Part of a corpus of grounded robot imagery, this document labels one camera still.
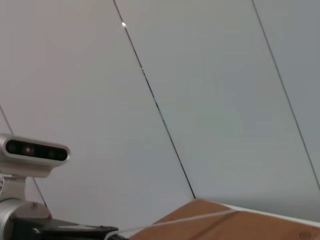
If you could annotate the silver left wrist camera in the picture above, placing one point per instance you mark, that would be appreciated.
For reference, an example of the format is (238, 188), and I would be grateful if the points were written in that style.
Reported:
(32, 152)

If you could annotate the brown cardboard box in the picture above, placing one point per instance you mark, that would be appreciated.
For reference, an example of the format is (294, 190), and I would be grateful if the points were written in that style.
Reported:
(237, 227)

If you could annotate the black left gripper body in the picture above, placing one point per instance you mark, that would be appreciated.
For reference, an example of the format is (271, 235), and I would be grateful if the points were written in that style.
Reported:
(72, 231)

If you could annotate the white left camera mount bracket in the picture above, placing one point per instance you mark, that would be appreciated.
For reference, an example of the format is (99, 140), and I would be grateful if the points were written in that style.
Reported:
(12, 187)

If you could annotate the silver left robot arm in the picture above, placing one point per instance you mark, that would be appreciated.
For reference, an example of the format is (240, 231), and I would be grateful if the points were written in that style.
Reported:
(20, 220)

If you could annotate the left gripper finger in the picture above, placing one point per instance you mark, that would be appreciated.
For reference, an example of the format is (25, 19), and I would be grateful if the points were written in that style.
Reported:
(121, 237)

